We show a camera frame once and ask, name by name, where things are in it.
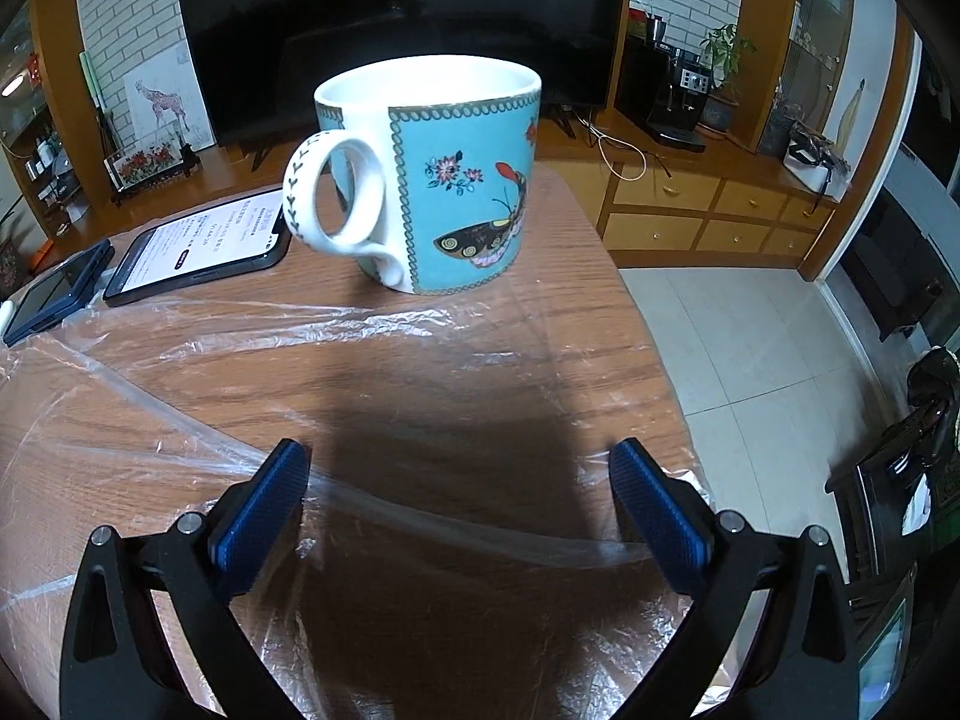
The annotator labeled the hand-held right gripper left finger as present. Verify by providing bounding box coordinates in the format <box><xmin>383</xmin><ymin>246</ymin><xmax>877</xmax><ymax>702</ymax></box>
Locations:
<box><xmin>58</xmin><ymin>438</ymin><xmax>310</xmax><ymax>720</ymax></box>

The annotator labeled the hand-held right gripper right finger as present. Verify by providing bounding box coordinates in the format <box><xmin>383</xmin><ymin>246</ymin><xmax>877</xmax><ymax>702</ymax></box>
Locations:
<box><xmin>609</xmin><ymin>439</ymin><xmax>860</xmax><ymax>720</ymax></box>

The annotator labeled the clear plastic table cover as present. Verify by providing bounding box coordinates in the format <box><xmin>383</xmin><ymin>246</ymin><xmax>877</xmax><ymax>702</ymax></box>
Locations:
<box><xmin>0</xmin><ymin>270</ymin><xmax>751</xmax><ymax>720</ymax></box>

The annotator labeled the dark wooden chair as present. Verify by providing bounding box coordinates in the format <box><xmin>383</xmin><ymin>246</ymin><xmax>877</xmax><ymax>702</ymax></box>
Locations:
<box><xmin>825</xmin><ymin>345</ymin><xmax>960</xmax><ymax>586</ymax></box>

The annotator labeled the black smartphone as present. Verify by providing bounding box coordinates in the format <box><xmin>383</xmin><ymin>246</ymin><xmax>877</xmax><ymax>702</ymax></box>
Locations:
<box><xmin>103</xmin><ymin>184</ymin><xmax>293</xmax><ymax>308</ymax></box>

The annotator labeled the wooden drawer cabinet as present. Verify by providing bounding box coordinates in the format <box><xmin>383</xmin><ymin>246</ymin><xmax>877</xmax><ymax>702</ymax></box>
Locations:
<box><xmin>540</xmin><ymin>112</ymin><xmax>852</xmax><ymax>271</ymax></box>

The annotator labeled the navy blue flat case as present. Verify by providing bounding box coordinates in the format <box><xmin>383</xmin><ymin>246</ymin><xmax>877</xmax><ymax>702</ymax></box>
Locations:
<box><xmin>0</xmin><ymin>238</ymin><xmax>113</xmax><ymax>348</ymax></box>

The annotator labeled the framed red flower picture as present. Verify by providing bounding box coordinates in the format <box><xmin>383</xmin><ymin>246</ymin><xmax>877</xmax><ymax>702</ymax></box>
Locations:
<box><xmin>103</xmin><ymin>142</ymin><xmax>202</xmax><ymax>207</ymax></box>

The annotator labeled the white basket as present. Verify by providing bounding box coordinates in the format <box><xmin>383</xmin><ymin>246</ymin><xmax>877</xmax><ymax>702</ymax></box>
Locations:
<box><xmin>782</xmin><ymin>120</ymin><xmax>852</xmax><ymax>200</ymax></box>

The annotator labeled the blue butterfly ceramic mug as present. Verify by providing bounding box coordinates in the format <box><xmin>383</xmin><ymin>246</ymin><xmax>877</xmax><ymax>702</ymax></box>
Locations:
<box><xmin>283</xmin><ymin>55</ymin><xmax>542</xmax><ymax>295</ymax></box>

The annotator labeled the potted green plant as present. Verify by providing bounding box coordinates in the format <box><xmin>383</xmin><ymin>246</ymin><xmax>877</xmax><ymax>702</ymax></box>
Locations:
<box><xmin>701</xmin><ymin>22</ymin><xmax>757</xmax><ymax>132</ymax></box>

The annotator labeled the black coffee machine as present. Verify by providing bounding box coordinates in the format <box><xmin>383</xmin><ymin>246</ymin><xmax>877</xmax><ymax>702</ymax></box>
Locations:
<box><xmin>645</xmin><ymin>45</ymin><xmax>710</xmax><ymax>153</ymax></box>

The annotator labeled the wooden shelf unit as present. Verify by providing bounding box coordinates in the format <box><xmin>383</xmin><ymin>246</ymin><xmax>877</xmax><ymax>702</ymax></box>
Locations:
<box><xmin>0</xmin><ymin>7</ymin><xmax>91</xmax><ymax>293</ymax></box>

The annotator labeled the giraffe drawing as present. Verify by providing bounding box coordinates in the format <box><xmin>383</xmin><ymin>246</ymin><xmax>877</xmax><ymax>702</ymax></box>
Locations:
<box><xmin>124</xmin><ymin>41</ymin><xmax>218</xmax><ymax>155</ymax></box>

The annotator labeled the feather decoration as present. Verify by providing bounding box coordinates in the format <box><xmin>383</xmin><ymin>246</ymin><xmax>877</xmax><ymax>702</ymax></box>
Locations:
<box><xmin>836</xmin><ymin>79</ymin><xmax>867</xmax><ymax>143</ymax></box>

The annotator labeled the green rolled tube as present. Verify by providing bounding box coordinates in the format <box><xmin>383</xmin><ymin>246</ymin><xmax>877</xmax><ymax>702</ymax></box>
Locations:
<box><xmin>79</xmin><ymin>52</ymin><xmax>113</xmax><ymax>128</ymax></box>

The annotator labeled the large black television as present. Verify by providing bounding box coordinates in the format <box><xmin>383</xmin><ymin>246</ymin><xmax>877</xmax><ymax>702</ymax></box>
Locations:
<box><xmin>173</xmin><ymin>0</ymin><xmax>629</xmax><ymax>170</ymax></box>

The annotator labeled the glass display cabinet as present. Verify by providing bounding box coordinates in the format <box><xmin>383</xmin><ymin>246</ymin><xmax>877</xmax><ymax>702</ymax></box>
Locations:
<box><xmin>757</xmin><ymin>0</ymin><xmax>856</xmax><ymax>158</ymax></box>

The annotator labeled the white cable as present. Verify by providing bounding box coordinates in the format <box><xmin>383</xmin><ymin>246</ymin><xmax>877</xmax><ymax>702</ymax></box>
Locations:
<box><xmin>589</xmin><ymin>116</ymin><xmax>647</xmax><ymax>182</ymax></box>

